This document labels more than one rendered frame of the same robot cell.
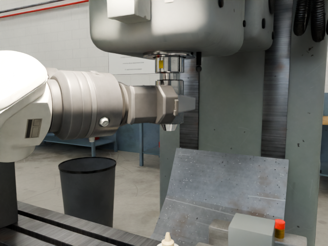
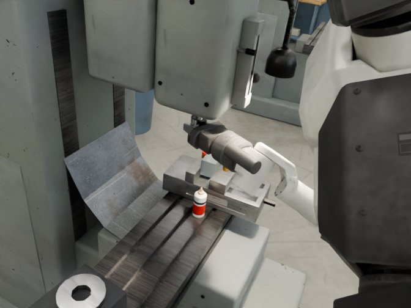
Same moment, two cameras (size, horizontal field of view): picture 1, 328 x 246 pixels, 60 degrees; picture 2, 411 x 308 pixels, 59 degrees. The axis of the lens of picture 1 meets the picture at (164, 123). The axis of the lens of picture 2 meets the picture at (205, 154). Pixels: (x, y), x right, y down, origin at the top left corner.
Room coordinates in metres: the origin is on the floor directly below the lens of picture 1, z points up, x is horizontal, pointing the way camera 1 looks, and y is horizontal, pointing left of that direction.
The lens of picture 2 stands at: (0.52, 0.90, 1.72)
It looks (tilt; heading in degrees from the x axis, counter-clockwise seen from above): 32 degrees down; 264
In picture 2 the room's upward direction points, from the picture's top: 7 degrees clockwise
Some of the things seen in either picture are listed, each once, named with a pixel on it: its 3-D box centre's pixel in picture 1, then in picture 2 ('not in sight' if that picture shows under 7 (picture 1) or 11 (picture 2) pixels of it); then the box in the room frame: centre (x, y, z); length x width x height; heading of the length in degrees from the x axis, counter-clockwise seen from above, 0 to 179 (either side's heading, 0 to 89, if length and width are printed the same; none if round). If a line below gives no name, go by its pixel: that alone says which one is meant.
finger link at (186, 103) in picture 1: (181, 103); not in sight; (0.44, -0.03, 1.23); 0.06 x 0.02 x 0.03; 127
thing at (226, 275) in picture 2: not in sight; (186, 242); (0.47, -0.01, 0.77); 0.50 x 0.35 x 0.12; 152
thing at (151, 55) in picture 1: (169, 55); not in sight; (0.47, -0.01, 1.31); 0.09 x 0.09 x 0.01
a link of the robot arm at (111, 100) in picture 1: (119, 105); (219, 143); (0.41, 0.06, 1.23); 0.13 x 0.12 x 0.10; 37
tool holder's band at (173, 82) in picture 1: (169, 82); (199, 118); (0.47, -0.01, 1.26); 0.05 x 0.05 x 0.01
